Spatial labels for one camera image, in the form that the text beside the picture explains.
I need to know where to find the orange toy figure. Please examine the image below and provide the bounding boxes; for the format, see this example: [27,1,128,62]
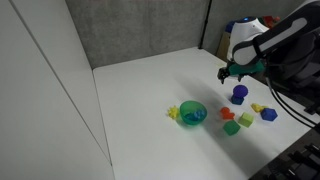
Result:
[219,106,236,121]

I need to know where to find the wooden toy shelf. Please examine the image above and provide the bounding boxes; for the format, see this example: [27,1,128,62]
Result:
[216,15,283,63]

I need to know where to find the light green cube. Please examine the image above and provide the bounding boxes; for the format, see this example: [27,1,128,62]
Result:
[238,111,255,128]

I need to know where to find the blue toy figure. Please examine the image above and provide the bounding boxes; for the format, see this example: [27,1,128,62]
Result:
[185,109,204,122]

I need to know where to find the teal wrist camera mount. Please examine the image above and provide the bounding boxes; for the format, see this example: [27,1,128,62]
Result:
[229,60,267,76]

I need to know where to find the blue hexagon block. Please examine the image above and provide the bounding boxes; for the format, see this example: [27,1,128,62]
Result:
[260,107,279,122]

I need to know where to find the dark blue block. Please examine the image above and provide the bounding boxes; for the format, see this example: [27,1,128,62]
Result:
[230,95,245,106]

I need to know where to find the red storage bin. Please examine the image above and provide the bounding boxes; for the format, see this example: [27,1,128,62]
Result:
[263,15,276,28]

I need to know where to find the black corner pole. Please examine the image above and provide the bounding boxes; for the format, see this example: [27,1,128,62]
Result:
[198,0,213,50]

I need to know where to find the yellow toy figure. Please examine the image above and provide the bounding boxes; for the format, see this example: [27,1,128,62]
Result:
[250,102,269,113]

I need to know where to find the purple spiky ball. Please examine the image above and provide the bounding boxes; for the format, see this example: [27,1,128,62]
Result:
[232,84,249,99]

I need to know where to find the dark green cube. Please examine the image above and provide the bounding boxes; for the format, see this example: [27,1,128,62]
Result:
[222,119,242,136]

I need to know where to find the green translucent bowl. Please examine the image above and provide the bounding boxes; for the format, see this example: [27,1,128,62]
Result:
[179,100,208,126]

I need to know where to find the yellow spiky toy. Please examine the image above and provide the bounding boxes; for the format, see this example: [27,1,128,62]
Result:
[167,105,181,120]

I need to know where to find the black equipment beside table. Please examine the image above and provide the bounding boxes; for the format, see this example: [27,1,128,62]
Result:
[249,123,320,180]

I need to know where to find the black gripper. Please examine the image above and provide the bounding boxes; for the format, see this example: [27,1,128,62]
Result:
[217,64,248,85]

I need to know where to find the blue storage bin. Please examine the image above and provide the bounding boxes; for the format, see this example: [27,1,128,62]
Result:
[225,20,236,34]

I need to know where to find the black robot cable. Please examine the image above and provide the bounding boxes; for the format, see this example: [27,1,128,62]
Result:
[265,77,316,129]
[270,79,318,125]

